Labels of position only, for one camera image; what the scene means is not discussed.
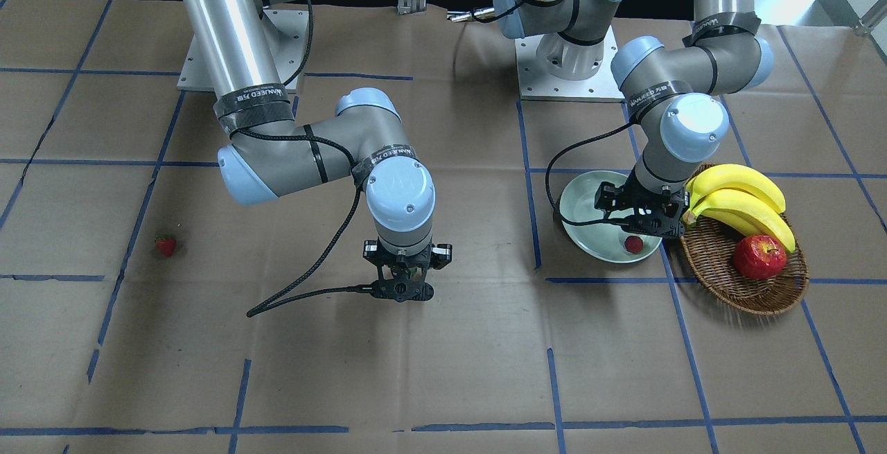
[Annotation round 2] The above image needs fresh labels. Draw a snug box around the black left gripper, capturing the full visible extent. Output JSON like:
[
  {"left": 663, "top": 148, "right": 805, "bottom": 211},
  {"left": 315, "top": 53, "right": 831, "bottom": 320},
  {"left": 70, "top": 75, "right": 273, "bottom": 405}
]
[{"left": 595, "top": 182, "right": 688, "bottom": 239}]

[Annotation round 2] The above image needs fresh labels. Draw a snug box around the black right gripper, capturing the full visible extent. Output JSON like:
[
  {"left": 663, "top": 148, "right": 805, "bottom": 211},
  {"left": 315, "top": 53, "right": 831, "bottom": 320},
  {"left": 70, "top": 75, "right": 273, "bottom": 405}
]
[{"left": 363, "top": 239, "right": 453, "bottom": 295}]

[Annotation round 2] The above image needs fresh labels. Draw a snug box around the red strawberry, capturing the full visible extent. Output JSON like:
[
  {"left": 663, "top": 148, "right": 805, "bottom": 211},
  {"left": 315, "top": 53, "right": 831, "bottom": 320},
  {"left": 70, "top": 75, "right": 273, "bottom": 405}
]
[
  {"left": 623, "top": 235, "right": 645, "bottom": 254},
  {"left": 153, "top": 235, "right": 177, "bottom": 258}
]

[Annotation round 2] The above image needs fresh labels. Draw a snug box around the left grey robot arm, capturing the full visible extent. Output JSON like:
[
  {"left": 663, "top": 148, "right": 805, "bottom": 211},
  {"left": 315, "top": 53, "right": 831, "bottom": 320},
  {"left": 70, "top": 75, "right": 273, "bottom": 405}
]
[{"left": 492, "top": 0, "right": 773, "bottom": 238}]

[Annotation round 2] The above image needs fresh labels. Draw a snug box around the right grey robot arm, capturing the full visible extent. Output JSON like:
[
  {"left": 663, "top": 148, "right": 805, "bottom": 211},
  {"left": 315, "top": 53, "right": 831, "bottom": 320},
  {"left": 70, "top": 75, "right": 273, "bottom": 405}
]
[{"left": 183, "top": 0, "right": 452, "bottom": 302}]

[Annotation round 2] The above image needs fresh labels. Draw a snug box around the light green plate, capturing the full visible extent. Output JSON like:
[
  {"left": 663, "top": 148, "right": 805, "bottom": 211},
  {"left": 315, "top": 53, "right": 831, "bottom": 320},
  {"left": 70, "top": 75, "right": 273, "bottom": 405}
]
[{"left": 559, "top": 170, "right": 662, "bottom": 263}]

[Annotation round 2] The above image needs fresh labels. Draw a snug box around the brown wicker basket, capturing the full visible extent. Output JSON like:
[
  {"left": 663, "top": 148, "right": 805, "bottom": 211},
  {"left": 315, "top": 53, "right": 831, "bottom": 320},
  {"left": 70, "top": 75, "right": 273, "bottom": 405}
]
[{"left": 678, "top": 163, "right": 810, "bottom": 316}]

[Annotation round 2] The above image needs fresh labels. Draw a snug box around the yellow banana bunch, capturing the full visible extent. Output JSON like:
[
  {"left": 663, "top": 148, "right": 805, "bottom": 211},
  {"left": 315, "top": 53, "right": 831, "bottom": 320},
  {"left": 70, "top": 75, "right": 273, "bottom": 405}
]
[{"left": 684, "top": 164, "right": 796, "bottom": 253}]

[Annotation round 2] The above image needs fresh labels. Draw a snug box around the red apple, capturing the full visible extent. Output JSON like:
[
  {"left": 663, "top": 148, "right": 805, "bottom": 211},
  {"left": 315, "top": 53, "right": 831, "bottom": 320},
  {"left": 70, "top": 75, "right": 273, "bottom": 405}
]
[{"left": 732, "top": 235, "right": 788, "bottom": 280}]

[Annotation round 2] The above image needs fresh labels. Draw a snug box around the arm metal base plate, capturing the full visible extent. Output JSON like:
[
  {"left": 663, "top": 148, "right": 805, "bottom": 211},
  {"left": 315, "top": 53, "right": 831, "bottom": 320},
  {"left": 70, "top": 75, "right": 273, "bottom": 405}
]
[
  {"left": 514, "top": 27, "right": 624, "bottom": 103},
  {"left": 177, "top": 10, "right": 308, "bottom": 96}
]

